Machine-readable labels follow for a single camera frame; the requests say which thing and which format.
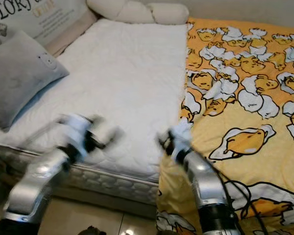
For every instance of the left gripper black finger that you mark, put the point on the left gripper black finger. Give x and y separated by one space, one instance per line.
110 137

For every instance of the grey plush pillow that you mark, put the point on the grey plush pillow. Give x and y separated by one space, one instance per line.
19 83

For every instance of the yellow cartoon egg blanket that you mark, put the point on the yellow cartoon egg blanket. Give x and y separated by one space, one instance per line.
245 54

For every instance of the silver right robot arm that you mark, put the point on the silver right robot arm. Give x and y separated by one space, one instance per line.
208 188

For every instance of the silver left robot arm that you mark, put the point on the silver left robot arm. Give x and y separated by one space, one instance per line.
41 183

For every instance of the white quilted mattress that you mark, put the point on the white quilted mattress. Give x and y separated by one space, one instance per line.
117 73

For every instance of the beige bed base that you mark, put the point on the beige bed base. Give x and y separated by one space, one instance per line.
117 201

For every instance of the long cream bolster pillow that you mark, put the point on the long cream bolster pillow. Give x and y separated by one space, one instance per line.
127 11

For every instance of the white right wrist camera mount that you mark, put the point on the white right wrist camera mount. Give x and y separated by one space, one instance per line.
181 139

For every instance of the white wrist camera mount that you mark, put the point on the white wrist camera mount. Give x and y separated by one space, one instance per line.
181 139
77 128

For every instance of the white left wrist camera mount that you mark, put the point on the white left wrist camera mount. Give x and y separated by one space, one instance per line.
77 128

